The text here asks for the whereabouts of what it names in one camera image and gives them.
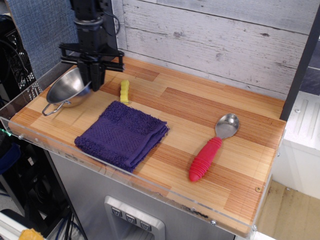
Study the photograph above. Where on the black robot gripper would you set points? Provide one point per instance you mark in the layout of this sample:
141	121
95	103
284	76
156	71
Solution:
92	54

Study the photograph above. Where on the stainless steel two-handled bowl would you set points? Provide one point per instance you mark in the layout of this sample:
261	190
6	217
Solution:
67	91

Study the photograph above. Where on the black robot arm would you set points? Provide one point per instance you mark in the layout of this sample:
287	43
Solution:
87	11

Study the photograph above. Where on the yellow ridged plastic piece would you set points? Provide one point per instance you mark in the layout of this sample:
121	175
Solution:
124	92

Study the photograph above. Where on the purple folded towel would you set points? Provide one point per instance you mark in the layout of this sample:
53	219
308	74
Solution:
122	136

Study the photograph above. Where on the black plastic crate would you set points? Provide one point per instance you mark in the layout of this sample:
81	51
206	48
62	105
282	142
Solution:
16	73

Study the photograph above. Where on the clear acrylic table guard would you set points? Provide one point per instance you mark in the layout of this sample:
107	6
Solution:
209	173

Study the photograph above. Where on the stainless toy fridge cabinet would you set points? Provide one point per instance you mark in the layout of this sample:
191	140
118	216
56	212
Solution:
87	185

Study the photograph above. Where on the grey dispenser button panel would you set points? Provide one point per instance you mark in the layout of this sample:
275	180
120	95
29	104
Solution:
130	223

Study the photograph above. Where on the white ribbed appliance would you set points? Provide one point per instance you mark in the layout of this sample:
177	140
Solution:
297	162

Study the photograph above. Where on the dark left support post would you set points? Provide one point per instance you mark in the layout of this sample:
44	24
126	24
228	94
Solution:
110	26

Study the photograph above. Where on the dark support post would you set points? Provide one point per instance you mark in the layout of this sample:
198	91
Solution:
110	26
302	67

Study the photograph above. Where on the red-handled metal spoon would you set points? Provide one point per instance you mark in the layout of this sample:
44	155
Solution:
226	127

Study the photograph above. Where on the dark right support post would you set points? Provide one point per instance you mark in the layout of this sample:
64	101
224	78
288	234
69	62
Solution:
302	67

